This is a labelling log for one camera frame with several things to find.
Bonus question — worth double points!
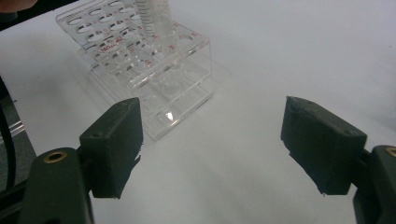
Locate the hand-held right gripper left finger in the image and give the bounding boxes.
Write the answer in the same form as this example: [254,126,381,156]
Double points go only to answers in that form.
[78,97,144,200]

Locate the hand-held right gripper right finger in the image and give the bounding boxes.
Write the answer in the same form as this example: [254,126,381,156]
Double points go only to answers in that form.
[279,95,369,196]

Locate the clear acrylic tube rack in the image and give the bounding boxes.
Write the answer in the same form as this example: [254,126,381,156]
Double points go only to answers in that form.
[55,0,216,142]

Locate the orange-capped clear tube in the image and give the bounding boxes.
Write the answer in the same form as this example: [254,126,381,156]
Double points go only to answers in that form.
[122,0,183,91]

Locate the metal floor rail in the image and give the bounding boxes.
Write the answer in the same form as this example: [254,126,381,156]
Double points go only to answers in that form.
[0,120,26,142]

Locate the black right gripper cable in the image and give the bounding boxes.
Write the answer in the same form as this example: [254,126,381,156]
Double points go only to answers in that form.
[0,76,18,191]

